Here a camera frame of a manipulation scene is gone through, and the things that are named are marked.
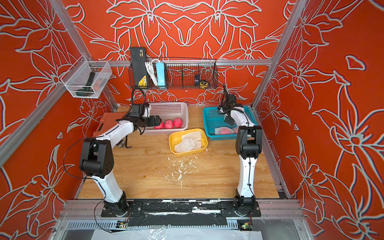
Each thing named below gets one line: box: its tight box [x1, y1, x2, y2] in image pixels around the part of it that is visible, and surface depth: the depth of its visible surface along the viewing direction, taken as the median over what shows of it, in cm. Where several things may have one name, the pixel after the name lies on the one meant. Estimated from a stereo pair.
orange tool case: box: [92, 112, 128, 138], surface depth 107 cm
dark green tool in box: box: [75, 71, 95, 96], surface depth 83 cm
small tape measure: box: [199, 81, 209, 89], surface depth 96 cm
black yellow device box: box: [130, 47, 149, 89], surface depth 89 cm
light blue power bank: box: [156, 62, 165, 87], surface depth 92 cm
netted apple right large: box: [214, 126, 239, 135], surface depth 97 cm
